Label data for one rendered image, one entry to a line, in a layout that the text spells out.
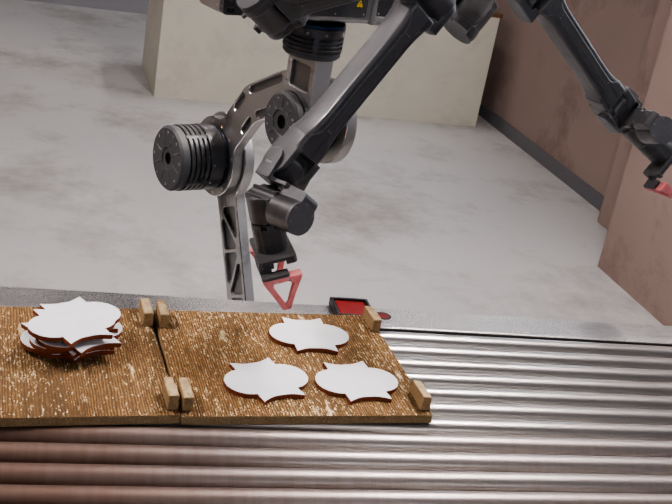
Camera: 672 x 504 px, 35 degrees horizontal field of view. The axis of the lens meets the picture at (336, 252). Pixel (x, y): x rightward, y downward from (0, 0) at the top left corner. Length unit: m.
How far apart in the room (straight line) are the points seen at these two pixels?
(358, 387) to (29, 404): 0.52
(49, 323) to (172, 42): 4.99
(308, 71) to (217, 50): 4.29
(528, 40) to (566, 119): 0.78
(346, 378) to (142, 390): 0.34
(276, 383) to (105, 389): 0.27
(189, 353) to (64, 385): 0.23
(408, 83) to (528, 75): 0.77
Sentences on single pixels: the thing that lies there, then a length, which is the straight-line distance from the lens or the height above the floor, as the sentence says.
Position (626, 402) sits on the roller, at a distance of 2.02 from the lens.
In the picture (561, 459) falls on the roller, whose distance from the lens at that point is 1.77.
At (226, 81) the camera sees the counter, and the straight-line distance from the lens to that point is 6.77.
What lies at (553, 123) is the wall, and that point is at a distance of 6.74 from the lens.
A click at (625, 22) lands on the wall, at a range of 6.19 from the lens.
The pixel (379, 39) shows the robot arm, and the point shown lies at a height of 1.46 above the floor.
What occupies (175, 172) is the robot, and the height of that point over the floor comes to 0.86.
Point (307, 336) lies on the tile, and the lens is 1.90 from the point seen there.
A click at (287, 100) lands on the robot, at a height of 1.19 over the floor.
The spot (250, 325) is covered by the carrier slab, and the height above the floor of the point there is 0.94.
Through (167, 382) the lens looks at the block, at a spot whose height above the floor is 0.96.
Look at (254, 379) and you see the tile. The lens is 1.74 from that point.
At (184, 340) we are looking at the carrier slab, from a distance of 1.84.
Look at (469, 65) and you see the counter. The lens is 7.19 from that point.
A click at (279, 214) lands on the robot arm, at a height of 1.19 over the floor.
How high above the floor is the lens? 1.80
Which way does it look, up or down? 22 degrees down
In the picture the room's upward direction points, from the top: 10 degrees clockwise
